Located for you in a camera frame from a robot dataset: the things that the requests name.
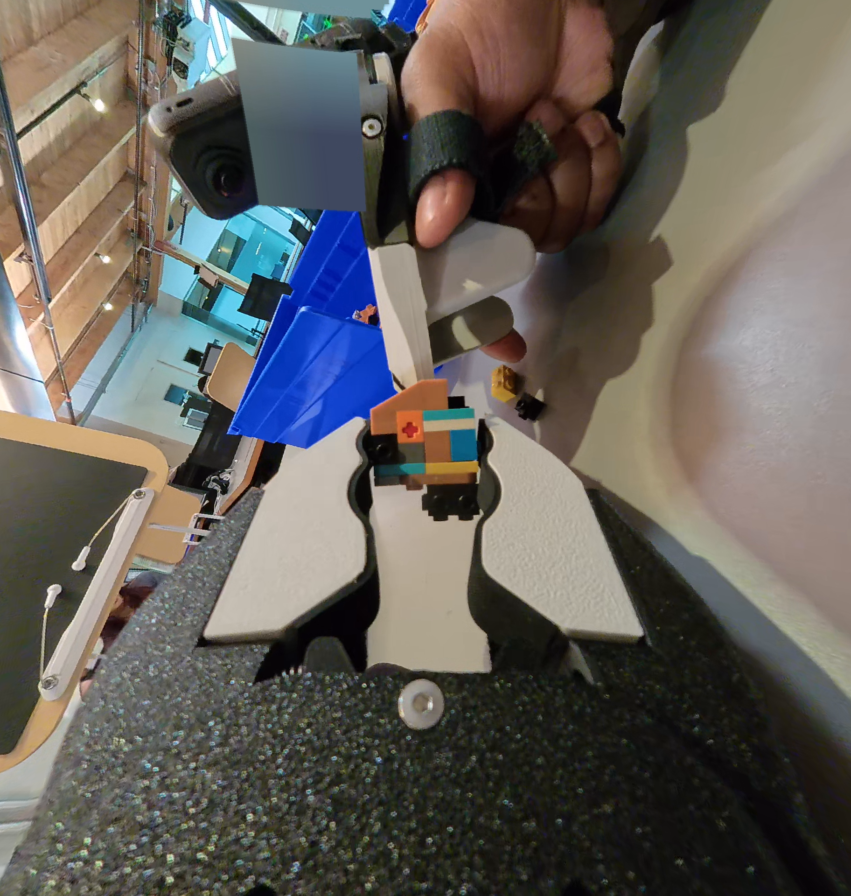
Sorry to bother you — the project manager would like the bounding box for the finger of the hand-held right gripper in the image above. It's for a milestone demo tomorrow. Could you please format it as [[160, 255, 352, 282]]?
[[367, 217, 538, 391], [427, 296, 516, 366]]

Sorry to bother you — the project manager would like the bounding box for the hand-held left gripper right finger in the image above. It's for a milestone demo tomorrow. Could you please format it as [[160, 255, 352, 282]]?
[[467, 419, 645, 644]]

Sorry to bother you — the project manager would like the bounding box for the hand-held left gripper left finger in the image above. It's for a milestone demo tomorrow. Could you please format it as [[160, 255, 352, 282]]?
[[203, 419, 382, 645]]

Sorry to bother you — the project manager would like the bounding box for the multicoloured toy brick model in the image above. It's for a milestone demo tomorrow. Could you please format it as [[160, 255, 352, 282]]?
[[368, 378, 484, 522]]

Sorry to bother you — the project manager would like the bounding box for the person's right forearm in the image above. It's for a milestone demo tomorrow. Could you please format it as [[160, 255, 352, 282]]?
[[593, 0, 699, 137]]

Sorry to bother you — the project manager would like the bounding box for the grey desk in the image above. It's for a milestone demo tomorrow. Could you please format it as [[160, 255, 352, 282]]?
[[261, 0, 851, 896]]

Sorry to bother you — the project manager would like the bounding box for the person's right hand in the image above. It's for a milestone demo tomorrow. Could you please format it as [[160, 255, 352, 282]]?
[[399, 0, 626, 365]]

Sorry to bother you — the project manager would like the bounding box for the blue plastic bin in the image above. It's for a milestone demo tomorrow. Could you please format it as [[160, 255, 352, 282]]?
[[286, 209, 381, 316], [227, 304, 402, 449]]

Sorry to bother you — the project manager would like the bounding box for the tan wooden chair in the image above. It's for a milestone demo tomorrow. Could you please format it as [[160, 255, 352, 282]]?
[[203, 343, 260, 422]]

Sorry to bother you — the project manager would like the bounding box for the white plastic bar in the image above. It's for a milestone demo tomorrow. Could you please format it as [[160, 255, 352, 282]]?
[[37, 488, 155, 702]]

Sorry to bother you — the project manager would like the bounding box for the black wood-rimmed table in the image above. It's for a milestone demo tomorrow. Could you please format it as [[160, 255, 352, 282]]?
[[0, 409, 171, 778]]

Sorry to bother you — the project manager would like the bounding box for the smooth metal duct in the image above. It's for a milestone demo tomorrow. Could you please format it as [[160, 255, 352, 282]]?
[[0, 189, 56, 421]]

